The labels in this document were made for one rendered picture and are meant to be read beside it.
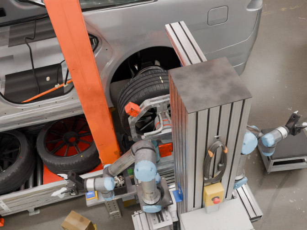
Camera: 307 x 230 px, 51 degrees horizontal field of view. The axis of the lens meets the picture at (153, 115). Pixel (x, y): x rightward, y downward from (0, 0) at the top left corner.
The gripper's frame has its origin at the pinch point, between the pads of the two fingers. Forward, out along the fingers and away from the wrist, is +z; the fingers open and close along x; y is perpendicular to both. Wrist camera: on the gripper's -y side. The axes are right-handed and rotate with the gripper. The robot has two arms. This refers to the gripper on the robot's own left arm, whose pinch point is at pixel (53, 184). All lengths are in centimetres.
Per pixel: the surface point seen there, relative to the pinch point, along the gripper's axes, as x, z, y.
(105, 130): 55, -23, 11
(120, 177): 51, -27, 62
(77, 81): 46, -16, -41
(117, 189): 42, -25, 64
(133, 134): 72, -40, 32
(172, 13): 115, -78, -49
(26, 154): 85, 64, 63
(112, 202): 45, -16, 87
